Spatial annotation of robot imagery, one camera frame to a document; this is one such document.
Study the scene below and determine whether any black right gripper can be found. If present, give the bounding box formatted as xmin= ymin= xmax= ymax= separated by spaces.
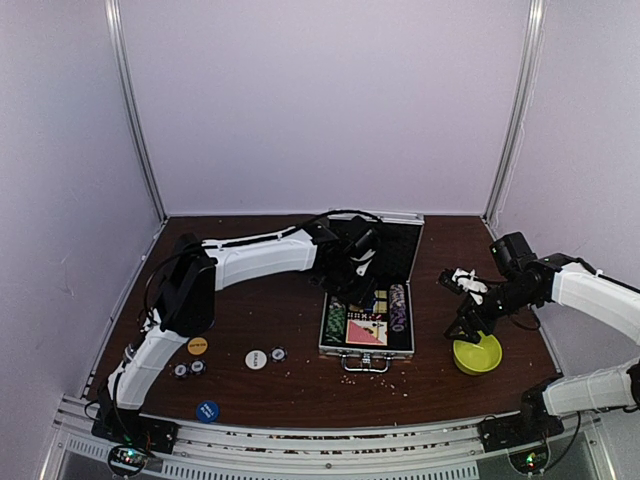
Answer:
xmin=444 ymin=277 xmax=537 ymax=344

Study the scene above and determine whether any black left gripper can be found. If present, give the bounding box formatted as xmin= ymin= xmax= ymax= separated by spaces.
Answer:
xmin=322 ymin=261 xmax=378 ymax=310

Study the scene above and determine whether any red card deck box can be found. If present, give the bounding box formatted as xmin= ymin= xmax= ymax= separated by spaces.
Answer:
xmin=346 ymin=320 xmax=388 ymax=346

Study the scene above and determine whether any aluminium poker case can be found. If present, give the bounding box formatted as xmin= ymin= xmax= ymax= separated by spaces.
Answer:
xmin=318 ymin=212 xmax=424 ymax=375

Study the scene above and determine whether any white dealer button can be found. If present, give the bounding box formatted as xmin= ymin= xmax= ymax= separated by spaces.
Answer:
xmin=244 ymin=349 xmax=269 ymax=371

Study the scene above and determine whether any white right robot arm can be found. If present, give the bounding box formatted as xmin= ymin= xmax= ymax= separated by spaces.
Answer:
xmin=438 ymin=232 xmax=639 ymax=442

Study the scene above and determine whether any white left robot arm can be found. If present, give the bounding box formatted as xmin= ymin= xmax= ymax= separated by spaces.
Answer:
xmin=97 ymin=210 xmax=382 ymax=444

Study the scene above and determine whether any green bowl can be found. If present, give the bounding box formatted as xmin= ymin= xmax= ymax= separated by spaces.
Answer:
xmin=453 ymin=333 xmax=503 ymax=376

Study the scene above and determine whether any row of red dice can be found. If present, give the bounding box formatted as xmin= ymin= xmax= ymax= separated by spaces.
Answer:
xmin=347 ymin=312 xmax=377 ymax=322

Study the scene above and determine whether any green poker chip stack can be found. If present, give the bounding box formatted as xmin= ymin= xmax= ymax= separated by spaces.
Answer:
xmin=325 ymin=304 xmax=346 ymax=343

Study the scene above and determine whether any purple poker chip stack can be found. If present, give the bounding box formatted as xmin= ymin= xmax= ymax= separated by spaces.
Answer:
xmin=389 ymin=284 xmax=407 ymax=333

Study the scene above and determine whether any dark poker chip by dealer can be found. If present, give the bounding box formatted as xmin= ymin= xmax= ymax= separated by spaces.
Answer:
xmin=269 ymin=347 xmax=288 ymax=363

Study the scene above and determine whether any orange button left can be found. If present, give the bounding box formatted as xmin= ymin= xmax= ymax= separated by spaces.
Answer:
xmin=187 ymin=337 xmax=209 ymax=356

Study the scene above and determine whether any dark poker chip leftmost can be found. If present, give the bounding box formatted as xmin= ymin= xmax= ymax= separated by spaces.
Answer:
xmin=172 ymin=363 xmax=189 ymax=379

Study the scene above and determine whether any blue small blind button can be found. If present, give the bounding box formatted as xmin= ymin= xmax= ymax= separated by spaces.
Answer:
xmin=196 ymin=400 xmax=220 ymax=424

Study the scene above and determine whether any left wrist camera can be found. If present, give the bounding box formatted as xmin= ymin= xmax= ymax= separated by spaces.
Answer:
xmin=347 ymin=216 xmax=380 ymax=264

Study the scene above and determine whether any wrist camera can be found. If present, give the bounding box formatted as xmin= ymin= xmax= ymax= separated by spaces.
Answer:
xmin=438 ymin=268 xmax=489 ymax=305
xmin=347 ymin=216 xmax=380 ymax=264

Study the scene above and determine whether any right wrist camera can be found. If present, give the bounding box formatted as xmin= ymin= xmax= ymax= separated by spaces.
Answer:
xmin=438 ymin=268 xmax=489 ymax=305

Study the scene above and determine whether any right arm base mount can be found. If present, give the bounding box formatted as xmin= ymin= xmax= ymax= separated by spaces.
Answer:
xmin=477 ymin=413 xmax=564 ymax=453

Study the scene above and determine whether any aluminium front rail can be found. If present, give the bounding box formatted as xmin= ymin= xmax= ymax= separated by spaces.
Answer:
xmin=49 ymin=393 xmax=616 ymax=480

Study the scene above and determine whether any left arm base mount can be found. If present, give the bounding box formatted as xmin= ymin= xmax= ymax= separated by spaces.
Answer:
xmin=91 ymin=411 xmax=178 ymax=454

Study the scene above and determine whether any aluminium corner post right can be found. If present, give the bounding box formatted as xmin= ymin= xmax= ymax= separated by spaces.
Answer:
xmin=483 ymin=0 xmax=547 ymax=228

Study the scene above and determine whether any aluminium corner post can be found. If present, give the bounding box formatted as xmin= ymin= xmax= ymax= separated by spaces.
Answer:
xmin=483 ymin=0 xmax=547 ymax=228
xmin=104 ymin=0 xmax=168 ymax=223

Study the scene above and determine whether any aluminium corner post left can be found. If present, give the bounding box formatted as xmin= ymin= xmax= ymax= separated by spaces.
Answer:
xmin=104 ymin=0 xmax=168 ymax=223

